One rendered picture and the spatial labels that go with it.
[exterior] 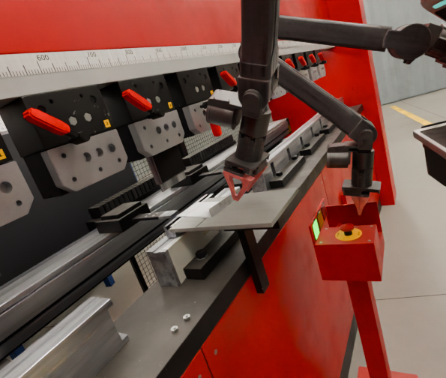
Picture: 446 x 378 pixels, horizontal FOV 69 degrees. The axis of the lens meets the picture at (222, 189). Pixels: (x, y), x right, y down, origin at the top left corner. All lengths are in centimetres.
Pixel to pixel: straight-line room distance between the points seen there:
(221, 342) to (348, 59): 239
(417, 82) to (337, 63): 567
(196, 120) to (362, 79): 204
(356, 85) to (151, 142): 223
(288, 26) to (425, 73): 754
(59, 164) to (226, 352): 49
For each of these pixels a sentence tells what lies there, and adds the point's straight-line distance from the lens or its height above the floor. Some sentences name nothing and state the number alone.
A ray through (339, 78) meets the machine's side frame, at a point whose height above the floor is 111.
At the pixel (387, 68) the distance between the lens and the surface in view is 823.
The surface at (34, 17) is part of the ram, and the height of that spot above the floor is 146.
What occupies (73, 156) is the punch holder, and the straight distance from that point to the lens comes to 60.
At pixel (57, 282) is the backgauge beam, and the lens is 90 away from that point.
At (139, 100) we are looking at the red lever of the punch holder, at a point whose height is 129.
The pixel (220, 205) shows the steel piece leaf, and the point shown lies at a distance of 77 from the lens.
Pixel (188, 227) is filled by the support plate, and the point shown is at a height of 100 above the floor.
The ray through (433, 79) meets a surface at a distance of 846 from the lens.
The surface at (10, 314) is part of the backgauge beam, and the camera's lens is 86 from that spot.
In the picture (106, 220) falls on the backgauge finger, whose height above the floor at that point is 102.
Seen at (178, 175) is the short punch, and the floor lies 110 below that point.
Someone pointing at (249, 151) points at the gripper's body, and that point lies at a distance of 67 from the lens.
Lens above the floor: 125
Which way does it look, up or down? 15 degrees down
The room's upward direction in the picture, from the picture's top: 18 degrees counter-clockwise
